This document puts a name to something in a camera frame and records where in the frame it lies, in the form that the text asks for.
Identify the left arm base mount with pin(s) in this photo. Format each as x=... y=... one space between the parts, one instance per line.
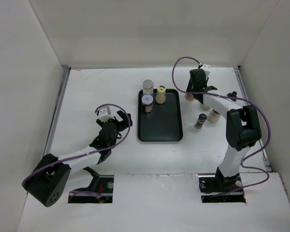
x=100 y=189

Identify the small dark spice bottle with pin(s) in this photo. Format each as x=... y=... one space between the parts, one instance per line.
x=200 y=121

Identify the yellow cap spice bottle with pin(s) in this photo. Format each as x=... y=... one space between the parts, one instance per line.
x=161 y=95

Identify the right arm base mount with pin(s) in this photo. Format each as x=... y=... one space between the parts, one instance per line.
x=219 y=189

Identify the black rectangular tray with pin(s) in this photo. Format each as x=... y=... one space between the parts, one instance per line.
x=163 y=123

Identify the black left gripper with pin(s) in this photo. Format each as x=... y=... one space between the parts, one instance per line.
x=125 y=121

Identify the black pump bottle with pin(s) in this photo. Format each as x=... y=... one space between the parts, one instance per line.
x=232 y=94
x=205 y=107

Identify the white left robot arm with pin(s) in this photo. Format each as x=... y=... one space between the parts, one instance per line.
x=48 y=180

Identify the pink cap spice bottle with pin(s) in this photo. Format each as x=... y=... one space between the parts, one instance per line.
x=189 y=97

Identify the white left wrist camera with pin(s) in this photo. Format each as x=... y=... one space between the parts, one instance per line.
x=104 y=114

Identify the black pump bottle right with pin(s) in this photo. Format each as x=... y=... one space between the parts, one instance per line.
x=232 y=94

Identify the black pump bottle left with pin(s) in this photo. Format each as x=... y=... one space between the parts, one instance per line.
x=205 y=107

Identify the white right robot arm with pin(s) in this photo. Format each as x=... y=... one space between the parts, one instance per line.
x=242 y=122

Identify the dark sauce jar white lid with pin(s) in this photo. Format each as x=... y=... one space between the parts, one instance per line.
x=147 y=102

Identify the tall jar silver lid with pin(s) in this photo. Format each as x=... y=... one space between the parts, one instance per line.
x=148 y=87

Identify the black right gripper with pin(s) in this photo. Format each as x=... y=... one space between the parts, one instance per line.
x=189 y=88

